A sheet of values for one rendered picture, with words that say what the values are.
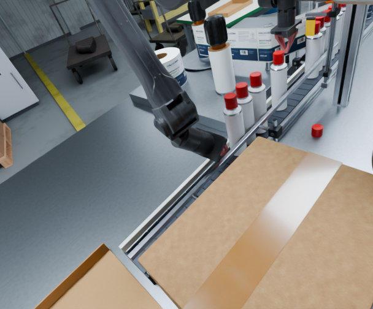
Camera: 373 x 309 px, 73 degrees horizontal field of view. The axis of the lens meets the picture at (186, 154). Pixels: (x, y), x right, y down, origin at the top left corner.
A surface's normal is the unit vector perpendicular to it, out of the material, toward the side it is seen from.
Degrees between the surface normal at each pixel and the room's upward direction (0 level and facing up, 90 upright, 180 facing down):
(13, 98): 90
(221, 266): 0
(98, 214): 0
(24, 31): 90
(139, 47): 65
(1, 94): 90
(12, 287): 0
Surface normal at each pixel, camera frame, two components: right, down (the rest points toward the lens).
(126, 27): 0.37, 0.11
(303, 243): -0.26, -0.72
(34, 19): 0.56, 0.44
